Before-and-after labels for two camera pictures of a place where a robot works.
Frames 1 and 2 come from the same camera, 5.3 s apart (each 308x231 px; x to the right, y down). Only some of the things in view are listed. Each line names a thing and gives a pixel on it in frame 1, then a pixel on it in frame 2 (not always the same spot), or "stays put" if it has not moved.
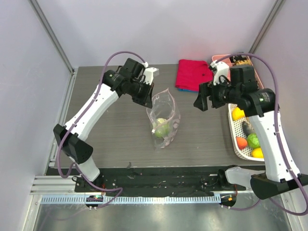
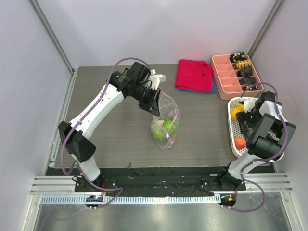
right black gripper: (211, 94) -> (243, 120)
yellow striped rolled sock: (247, 62) stays put
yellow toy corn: (237, 113) stays put
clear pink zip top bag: (164, 118) stays put
